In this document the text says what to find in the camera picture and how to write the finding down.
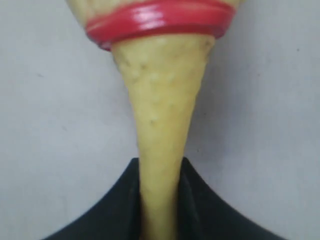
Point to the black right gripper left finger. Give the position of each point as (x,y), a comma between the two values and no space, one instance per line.
(117,216)

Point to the yellow rubber chicken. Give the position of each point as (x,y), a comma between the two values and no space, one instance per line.
(161,48)

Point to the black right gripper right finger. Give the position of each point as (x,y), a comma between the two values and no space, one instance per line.
(203,215)

